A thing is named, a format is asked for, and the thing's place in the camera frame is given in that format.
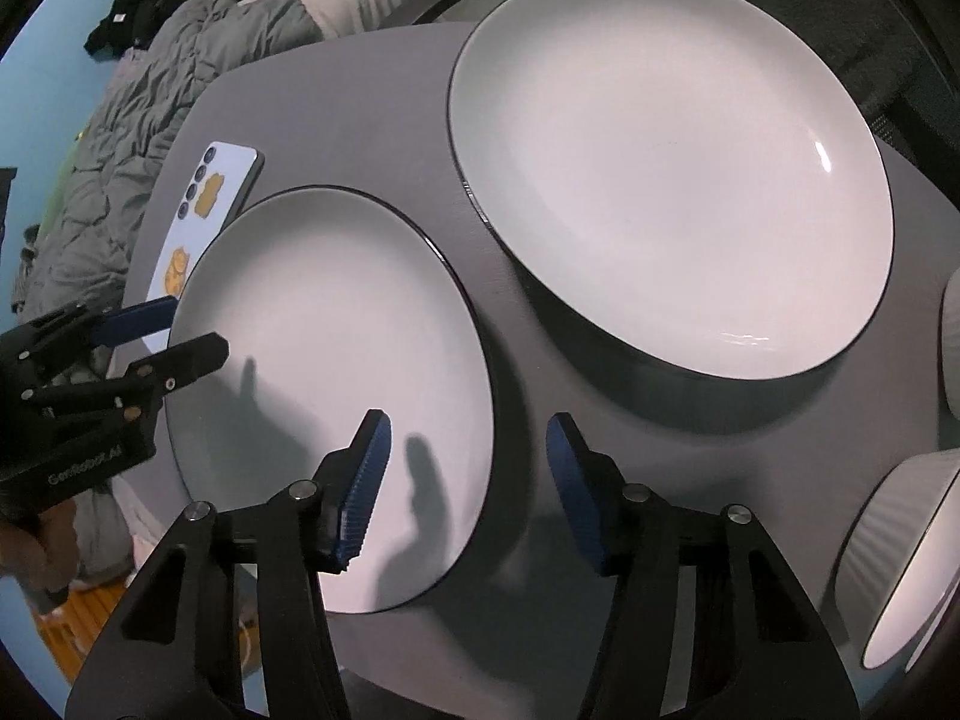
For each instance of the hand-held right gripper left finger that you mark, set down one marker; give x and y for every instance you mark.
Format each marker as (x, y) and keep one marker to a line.
(364, 495)

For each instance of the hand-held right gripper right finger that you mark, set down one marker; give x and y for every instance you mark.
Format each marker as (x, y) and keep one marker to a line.
(574, 495)

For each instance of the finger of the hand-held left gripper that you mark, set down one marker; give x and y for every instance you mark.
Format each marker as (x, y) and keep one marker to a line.
(139, 319)
(187, 356)

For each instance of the white plate black rim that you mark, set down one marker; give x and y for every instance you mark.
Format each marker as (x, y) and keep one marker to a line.
(667, 187)
(322, 382)

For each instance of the white ribbed bowl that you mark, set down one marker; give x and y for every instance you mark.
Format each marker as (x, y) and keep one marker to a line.
(951, 349)
(896, 532)

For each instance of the person's left hand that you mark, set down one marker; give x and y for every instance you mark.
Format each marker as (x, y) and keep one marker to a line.
(37, 551)

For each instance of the white smartphone with stickers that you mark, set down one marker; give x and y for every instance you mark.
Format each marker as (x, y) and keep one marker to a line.
(214, 195)

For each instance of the grey quilted comforter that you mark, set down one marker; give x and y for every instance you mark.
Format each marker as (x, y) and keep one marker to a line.
(127, 135)

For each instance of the black clothes pile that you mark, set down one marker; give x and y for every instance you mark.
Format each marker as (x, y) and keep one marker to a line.
(139, 11)

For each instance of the dark grey garment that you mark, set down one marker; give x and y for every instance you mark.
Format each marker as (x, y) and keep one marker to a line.
(810, 22)

